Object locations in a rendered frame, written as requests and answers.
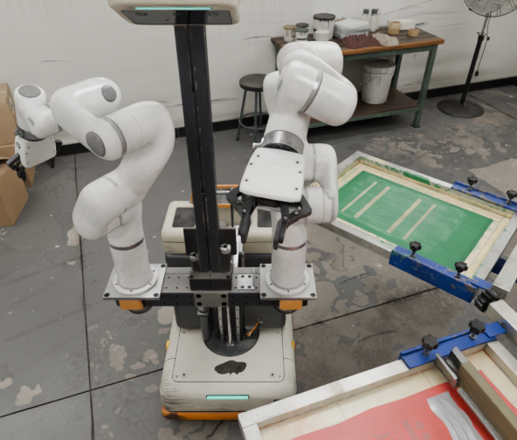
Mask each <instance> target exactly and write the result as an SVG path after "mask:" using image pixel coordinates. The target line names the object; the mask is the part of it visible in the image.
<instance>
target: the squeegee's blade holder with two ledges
mask: <svg viewBox="0 0 517 440"><path fill-rule="evenodd" d="M457 391H458V393H459V394H460V395H461V397H462V398H463V399H464V400H465V402H466V403H467V404H468V406H469V407H470V408H471V410H472V411H473V412H474V414H475V415H476V416H477V418H478V419H479V420H480V421H481V422H482V423H483V425H484V426H485V427H486V429H487V430H488V431H489V432H490V434H491V435H492V436H493V438H494V439H495V440H504V439H503V438H502V437H501V436H500V434H499V433H498V432H497V430H496V429H495V428H494V427H493V426H492V425H491V424H490V422H489V421H488V420H487V419H486V417H485V416H484V415H483V413H482V412H481V411H480V410H479V408H478V407H477V406H476V404H475V403H474V402H473V401H472V399H471V398H470V397H469V395H468V394H467V393H466V392H465V391H464V390H463V388H462V387H461V388H458V390H457Z"/></svg>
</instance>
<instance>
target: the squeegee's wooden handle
mask: <svg viewBox="0 0 517 440"><path fill-rule="evenodd" d="M456 375H457V376H458V378H459V379H460V380H459V382H458V386H459V387H460V388H461V387H462V388H463V390H464V391H465V392H466V393H467V394H468V395H469V397H470V398H471V399H472V401H473V402H474V403H475V404H476V406H477V407H478V408H479V410H480V411H481V412H482V413H483V415H484V416H485V417H486V419H487V420H488V421H489V422H490V424H491V425H492V426H493V427H494V428H495V429H496V430H497V432H498V433H499V434H500V436H501V437H502V438H503V439H504V440H517V415H515V414H514V412H513V411H512V410H511V409H510V408H509V407H508V406H507V404H506V403H505V402H504V401H503V400H502V398H501V397H500V396H499V395H498V394H497V392H496V391H495V390H494V389H493V388H492V386H491V385H490V384H489V383H488V382H487V381H486V379H485V378H484V377H483V376H482V375H481V373H480V372H479V371H478V370H477V369H476V368H475V367H474V366H473V365H472V364H471V362H470V361H467V362H464V363H462V364H460V366H459V368H458V371H457V373H456Z"/></svg>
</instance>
